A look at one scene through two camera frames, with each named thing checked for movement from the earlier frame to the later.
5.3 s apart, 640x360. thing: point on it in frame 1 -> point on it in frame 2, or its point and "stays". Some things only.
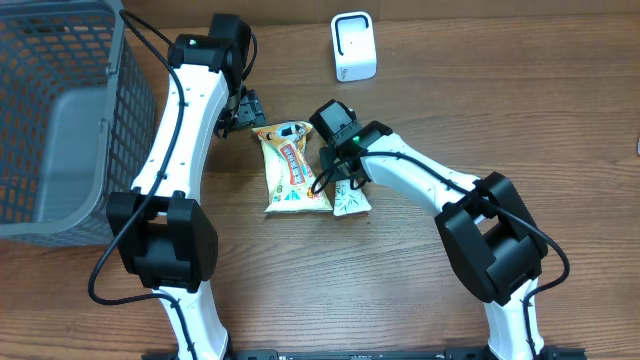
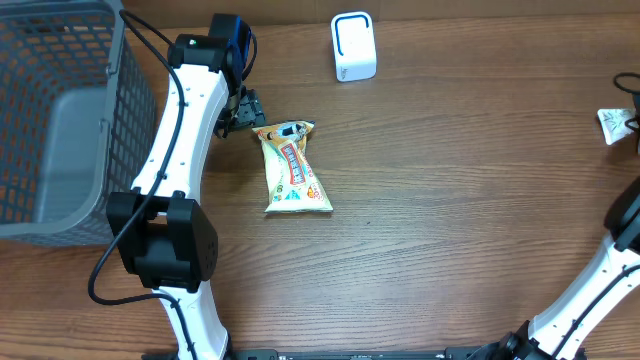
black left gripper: [252, 113] stays
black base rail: [360, 354] stays
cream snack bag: [289, 175] stays
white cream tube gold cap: [348, 200] -> [613, 123]
